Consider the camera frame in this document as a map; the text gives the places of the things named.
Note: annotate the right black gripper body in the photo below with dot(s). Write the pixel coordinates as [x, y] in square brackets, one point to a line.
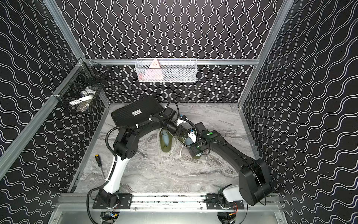
[199, 147]

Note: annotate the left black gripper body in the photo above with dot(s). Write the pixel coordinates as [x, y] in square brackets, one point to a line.
[177, 129]

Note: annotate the light blue insole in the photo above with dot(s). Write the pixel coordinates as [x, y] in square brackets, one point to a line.
[188, 142]
[165, 137]

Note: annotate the green canvas shoe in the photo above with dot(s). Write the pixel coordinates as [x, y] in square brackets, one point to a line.
[193, 150]
[162, 149]

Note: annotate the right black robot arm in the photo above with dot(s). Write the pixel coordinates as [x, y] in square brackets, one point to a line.
[254, 178]

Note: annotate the silver combination wrench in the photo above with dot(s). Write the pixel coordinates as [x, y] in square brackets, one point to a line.
[143, 154]

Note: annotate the black plastic tool case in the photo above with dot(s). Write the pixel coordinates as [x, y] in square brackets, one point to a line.
[136, 112]

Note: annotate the pink triangular card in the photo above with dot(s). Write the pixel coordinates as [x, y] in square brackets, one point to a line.
[154, 72]

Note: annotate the black yellow screwdriver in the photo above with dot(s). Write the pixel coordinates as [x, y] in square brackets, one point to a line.
[100, 165]

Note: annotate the white items in black basket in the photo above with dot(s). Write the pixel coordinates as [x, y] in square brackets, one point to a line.
[82, 104]

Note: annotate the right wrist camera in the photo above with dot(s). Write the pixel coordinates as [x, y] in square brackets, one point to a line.
[191, 133]

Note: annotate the white wire wall basket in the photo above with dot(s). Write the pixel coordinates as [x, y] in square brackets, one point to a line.
[175, 70]

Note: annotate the black wire wall basket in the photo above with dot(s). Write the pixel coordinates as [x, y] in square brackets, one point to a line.
[90, 74]

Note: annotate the aluminium front rail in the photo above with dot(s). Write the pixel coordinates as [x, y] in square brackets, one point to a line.
[179, 202]

